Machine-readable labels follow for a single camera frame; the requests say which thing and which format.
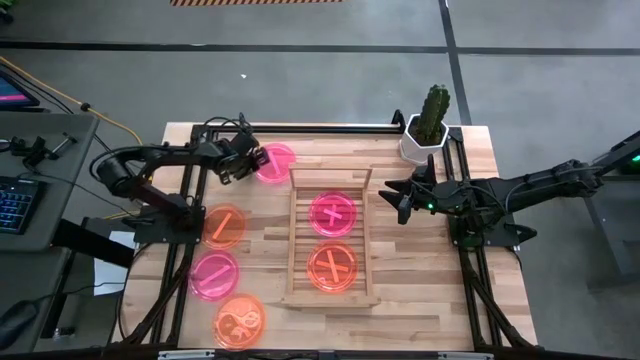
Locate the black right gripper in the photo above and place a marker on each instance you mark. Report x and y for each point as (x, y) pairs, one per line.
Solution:
(435, 197)

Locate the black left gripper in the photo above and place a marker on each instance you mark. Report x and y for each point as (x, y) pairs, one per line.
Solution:
(237, 157)

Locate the pink translucent plate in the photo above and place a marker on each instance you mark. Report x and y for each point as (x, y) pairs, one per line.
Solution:
(345, 202)
(320, 225)
(280, 162)
(214, 276)

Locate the orange translucent plate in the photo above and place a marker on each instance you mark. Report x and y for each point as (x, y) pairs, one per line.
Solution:
(319, 280)
(223, 226)
(345, 255)

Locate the orange plate with swirl pattern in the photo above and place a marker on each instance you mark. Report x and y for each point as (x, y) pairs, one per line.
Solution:
(239, 321)

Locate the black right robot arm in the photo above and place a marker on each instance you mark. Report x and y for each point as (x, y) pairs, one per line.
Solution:
(525, 185)

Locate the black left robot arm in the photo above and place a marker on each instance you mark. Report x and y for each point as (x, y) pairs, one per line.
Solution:
(150, 192)

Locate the wooden slatted shelf rack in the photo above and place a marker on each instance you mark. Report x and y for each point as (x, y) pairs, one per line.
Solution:
(300, 235)

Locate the white faceted plant pot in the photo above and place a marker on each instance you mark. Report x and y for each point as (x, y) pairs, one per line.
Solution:
(412, 150)

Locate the green cactus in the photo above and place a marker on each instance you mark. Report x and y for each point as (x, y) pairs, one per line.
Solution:
(432, 112)

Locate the black flat bar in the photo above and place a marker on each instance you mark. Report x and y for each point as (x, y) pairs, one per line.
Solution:
(95, 242)

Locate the white paper sheet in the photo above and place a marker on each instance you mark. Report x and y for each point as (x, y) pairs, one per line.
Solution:
(107, 275)

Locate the silver and black hand tool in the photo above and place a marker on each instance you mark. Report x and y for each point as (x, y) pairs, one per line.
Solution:
(64, 142)

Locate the grey side desk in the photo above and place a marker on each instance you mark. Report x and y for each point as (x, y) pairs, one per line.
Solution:
(55, 200)

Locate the grey platform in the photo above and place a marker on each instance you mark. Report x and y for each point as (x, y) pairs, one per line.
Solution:
(617, 235)

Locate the black stand with green light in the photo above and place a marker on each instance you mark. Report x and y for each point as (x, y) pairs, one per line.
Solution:
(622, 150)

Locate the black clamp tool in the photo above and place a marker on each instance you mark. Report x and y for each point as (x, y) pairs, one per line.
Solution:
(32, 150)

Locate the backlit black keyboard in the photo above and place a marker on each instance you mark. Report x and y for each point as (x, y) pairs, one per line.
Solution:
(17, 205)

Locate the screen with pink display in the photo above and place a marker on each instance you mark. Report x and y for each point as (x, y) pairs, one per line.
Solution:
(12, 92)

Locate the black computer mouse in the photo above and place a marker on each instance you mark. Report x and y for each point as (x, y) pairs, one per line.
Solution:
(15, 322)

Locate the black aluminium table frame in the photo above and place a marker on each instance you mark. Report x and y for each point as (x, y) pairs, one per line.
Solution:
(325, 128)

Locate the silver metal bracket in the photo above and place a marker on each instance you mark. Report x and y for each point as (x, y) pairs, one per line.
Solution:
(186, 355)
(465, 356)

